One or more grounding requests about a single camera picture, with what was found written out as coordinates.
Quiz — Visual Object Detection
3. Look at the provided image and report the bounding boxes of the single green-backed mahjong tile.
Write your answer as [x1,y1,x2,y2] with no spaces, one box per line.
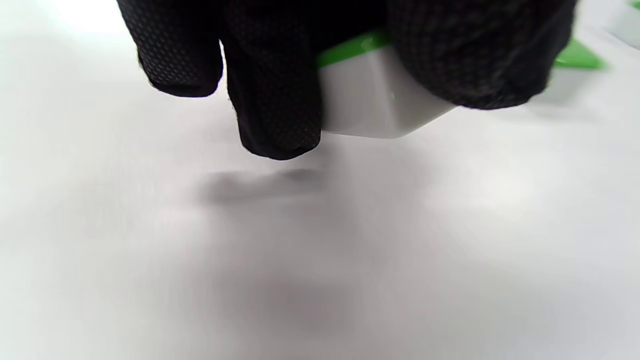
[316,27,458,140]

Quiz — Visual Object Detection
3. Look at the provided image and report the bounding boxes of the person's left hand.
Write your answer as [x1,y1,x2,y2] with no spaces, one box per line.
[116,0,578,162]

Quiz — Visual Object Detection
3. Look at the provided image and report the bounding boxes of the green-backed mahjong tiles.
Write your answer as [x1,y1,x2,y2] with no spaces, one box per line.
[550,0,640,98]

